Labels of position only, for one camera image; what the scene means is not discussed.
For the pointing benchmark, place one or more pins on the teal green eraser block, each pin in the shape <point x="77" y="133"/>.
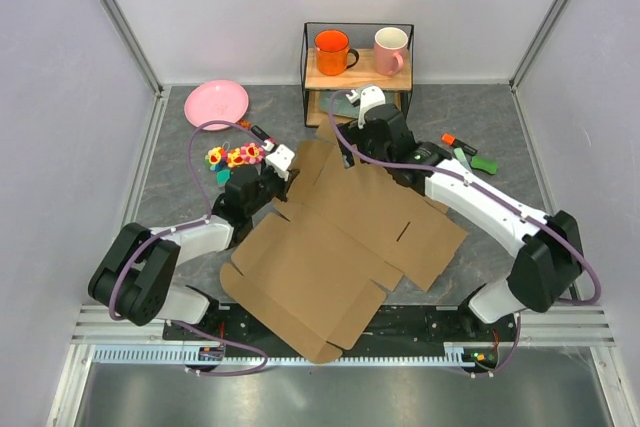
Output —
<point x="223" y="176"/>

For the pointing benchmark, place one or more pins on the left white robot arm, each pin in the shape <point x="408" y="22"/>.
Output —
<point x="135" y="279"/>

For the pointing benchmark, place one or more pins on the small orange bow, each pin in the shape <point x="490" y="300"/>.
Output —
<point x="244" y="124"/>

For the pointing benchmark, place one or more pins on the orange black highlighter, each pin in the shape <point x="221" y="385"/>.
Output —
<point x="455" y="142"/>

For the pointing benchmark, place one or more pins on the pink round plate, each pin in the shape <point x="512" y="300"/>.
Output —
<point x="216" y="100"/>

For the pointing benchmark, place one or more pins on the pink ceramic mug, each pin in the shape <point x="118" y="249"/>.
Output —
<point x="390" y="49"/>

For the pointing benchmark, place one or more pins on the brown cardboard box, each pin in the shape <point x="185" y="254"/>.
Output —
<point x="342" y="238"/>

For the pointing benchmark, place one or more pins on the light green highlighter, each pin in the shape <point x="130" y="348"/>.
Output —
<point x="461" y="156"/>

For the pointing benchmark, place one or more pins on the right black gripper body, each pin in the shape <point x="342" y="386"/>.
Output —
<point x="354" y="135"/>

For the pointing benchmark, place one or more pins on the pink petal flower plush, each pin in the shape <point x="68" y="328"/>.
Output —
<point x="252" y="153"/>

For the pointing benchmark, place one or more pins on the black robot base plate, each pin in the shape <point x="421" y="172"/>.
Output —
<point x="356" y="328"/>

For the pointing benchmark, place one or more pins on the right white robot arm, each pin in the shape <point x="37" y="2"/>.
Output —
<point x="546" y="249"/>

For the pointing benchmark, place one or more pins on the pink black highlighter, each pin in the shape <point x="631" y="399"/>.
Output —
<point x="266" y="140"/>

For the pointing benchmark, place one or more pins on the middle orange flower plush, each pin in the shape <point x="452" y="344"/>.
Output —
<point x="235" y="158"/>

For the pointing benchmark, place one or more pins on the teal divided tray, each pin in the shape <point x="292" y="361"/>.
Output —
<point x="341" y="107"/>

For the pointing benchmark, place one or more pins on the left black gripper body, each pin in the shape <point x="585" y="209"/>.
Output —
<point x="270" y="186"/>

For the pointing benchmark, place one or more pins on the left rainbow flower plush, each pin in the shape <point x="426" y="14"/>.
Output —
<point x="216" y="159"/>

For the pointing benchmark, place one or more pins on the orange enamel mug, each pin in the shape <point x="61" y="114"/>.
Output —
<point x="333" y="52"/>

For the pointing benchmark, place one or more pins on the black wire wooden shelf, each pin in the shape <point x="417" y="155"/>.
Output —
<point x="316" y="86"/>

